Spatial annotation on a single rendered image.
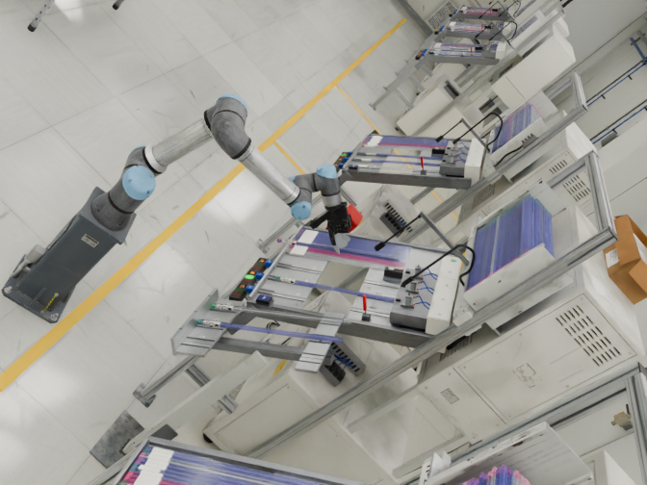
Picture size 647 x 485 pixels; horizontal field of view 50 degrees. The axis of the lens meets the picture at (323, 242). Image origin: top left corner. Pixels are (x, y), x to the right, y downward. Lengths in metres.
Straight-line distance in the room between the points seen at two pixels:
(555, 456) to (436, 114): 5.65
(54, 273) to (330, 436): 1.27
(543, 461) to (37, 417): 1.86
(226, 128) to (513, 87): 4.84
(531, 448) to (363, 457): 1.39
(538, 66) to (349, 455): 4.78
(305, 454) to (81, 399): 0.93
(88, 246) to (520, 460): 1.76
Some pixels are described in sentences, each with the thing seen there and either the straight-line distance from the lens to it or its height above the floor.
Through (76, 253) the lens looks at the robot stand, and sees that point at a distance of 2.77.
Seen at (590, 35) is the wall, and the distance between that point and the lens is 11.04.
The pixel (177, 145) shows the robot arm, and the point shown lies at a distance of 2.57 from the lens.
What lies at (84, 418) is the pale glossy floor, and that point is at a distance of 2.89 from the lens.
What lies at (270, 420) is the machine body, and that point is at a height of 0.38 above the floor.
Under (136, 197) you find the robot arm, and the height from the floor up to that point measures 0.73.
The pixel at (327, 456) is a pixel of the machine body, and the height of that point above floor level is 0.46.
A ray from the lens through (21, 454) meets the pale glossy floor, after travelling 2.73.
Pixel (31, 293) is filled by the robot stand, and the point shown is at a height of 0.05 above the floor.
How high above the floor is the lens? 2.29
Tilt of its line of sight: 29 degrees down
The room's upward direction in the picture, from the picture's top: 51 degrees clockwise
